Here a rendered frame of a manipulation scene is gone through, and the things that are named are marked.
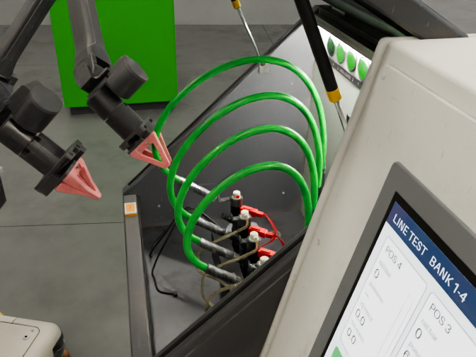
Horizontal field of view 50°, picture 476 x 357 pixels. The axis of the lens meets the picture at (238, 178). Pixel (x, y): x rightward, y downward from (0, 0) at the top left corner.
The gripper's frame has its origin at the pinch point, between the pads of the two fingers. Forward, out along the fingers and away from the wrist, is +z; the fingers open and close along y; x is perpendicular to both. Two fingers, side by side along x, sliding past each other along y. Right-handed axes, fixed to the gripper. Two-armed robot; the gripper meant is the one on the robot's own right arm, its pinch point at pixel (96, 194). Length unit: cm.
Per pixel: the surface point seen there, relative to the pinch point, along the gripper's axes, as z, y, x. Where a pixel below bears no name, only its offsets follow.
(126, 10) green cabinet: -27, -73, 329
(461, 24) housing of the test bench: 28, 67, 18
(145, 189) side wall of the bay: 17, -19, 44
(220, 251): 25.5, 6.6, 0.7
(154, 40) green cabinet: 4, -78, 334
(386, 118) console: 14, 49, -22
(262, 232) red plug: 32.0, 12.0, 8.5
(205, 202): 12.3, 17.3, -7.9
